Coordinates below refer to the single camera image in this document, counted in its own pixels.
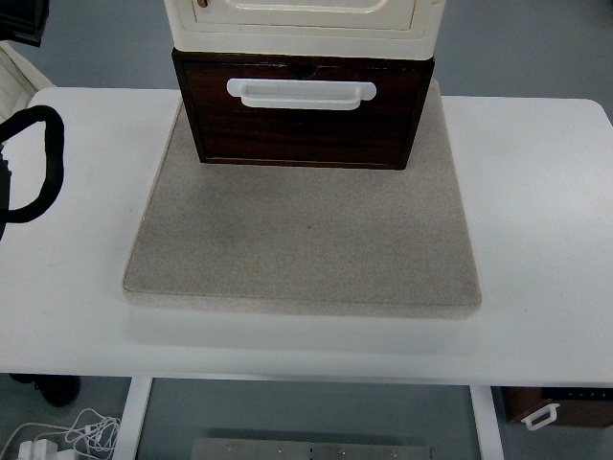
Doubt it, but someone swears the white table frame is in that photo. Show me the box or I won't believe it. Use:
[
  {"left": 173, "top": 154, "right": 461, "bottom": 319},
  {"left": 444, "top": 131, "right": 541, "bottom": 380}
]
[{"left": 112, "top": 378, "right": 505, "bottom": 459}]

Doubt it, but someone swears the spare wooden drawer on floor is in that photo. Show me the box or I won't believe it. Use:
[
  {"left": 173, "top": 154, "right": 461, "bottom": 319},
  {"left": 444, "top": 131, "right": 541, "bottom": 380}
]
[{"left": 501, "top": 386, "right": 612, "bottom": 428}]

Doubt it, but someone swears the dark wooden drawer cabinet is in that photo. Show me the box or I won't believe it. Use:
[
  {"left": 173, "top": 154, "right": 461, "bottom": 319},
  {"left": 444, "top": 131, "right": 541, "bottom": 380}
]
[{"left": 170, "top": 47, "right": 437, "bottom": 172}]

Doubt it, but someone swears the white power adapter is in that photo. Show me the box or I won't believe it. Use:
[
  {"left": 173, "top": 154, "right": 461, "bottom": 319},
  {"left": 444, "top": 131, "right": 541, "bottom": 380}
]
[{"left": 17, "top": 439, "right": 57, "bottom": 460}]

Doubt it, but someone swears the spare white drawer handle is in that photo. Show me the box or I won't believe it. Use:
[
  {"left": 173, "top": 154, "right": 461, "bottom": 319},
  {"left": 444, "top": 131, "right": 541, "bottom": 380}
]
[{"left": 520, "top": 402, "right": 560, "bottom": 431}]

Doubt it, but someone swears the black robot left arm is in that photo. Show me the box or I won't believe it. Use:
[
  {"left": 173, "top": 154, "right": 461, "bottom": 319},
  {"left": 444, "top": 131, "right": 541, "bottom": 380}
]
[{"left": 1, "top": 1, "right": 64, "bottom": 228}]

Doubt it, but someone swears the white tangled cable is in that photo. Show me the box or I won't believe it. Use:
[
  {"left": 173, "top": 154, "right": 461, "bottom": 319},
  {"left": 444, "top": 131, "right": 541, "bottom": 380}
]
[{"left": 0, "top": 407, "right": 123, "bottom": 460}]

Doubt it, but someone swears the black caster wheel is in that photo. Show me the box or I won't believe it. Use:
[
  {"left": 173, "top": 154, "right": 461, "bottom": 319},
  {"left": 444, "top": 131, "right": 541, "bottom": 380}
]
[{"left": 10, "top": 374, "right": 81, "bottom": 407}]

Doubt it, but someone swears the beige felt pad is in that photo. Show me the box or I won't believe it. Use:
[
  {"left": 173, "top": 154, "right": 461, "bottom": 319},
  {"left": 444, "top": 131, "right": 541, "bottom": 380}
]
[{"left": 123, "top": 83, "right": 482, "bottom": 318}]

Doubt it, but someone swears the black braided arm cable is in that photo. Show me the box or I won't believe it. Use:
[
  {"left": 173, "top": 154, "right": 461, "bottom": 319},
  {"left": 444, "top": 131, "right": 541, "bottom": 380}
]
[{"left": 0, "top": 104, "right": 66, "bottom": 225}]

